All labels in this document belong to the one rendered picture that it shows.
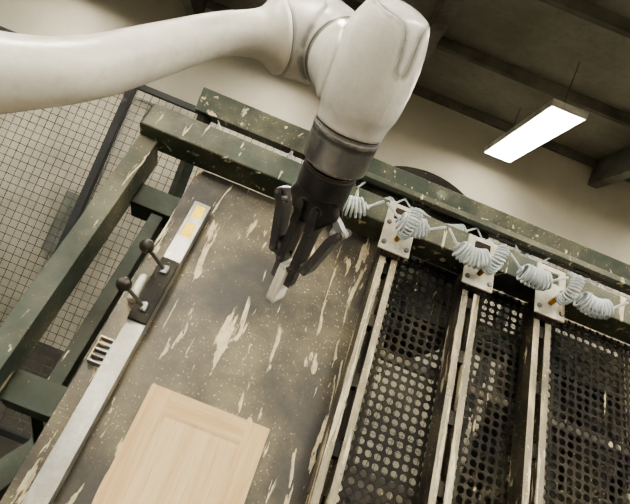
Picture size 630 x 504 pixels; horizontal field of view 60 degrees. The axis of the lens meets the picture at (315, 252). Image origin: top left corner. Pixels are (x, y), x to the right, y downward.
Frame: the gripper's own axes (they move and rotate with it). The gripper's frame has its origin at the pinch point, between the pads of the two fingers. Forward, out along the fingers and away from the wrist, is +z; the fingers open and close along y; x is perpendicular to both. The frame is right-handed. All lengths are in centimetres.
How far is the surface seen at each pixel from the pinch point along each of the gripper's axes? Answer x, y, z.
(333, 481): -28, -20, 58
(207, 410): -19, 14, 61
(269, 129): -113, 88, 33
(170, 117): -57, 86, 23
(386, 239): -81, 13, 26
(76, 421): 5, 31, 65
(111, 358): -8, 38, 58
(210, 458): -13, 5, 65
